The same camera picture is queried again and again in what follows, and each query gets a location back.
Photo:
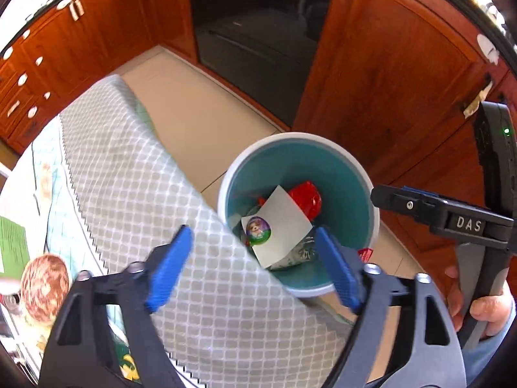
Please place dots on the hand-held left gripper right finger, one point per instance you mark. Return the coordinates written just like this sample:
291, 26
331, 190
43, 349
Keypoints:
337, 268

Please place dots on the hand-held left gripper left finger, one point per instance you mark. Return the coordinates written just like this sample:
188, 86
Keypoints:
169, 268

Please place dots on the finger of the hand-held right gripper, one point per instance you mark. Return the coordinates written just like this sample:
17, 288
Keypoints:
404, 204
422, 192

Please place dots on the white paper napkin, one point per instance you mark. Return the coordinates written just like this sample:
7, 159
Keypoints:
282, 226

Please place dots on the orange red foil packet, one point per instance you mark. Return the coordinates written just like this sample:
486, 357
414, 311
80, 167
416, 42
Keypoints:
307, 200

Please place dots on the round cartoon print lid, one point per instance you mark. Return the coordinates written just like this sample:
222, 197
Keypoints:
256, 230

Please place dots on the teal plastic bin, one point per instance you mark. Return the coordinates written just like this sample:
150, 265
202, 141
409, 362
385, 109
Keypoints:
323, 161

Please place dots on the brown round bowl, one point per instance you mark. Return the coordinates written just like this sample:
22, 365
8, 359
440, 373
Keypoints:
44, 287

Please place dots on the person's right hand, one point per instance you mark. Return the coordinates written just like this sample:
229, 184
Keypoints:
492, 315

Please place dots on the beige tape strip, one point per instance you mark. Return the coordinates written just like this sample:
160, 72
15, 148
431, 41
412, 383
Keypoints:
474, 107

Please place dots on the patterned grey teal tablecloth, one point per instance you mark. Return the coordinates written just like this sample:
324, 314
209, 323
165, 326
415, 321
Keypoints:
141, 178

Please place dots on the white cabinet child lock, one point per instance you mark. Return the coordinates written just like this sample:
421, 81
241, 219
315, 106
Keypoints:
486, 48

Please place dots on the wooden cabinet door panel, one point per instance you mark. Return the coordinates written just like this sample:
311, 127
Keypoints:
396, 68

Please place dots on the built-in black oven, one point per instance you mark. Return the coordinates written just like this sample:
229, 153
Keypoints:
258, 28

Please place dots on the wooden cabinet with drawers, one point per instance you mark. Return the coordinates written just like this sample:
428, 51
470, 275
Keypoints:
113, 28

